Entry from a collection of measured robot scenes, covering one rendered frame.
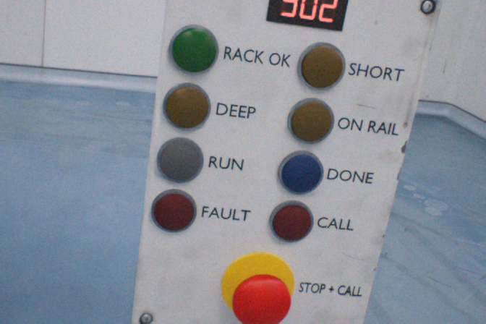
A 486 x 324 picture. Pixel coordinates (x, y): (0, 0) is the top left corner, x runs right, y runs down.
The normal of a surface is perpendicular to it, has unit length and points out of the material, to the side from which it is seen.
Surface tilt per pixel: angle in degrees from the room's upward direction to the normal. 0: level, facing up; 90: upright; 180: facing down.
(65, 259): 0
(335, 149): 90
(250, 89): 90
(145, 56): 90
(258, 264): 90
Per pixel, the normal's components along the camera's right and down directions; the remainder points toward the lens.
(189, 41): 0.08, 0.29
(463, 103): -0.96, -0.06
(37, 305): 0.15, -0.94
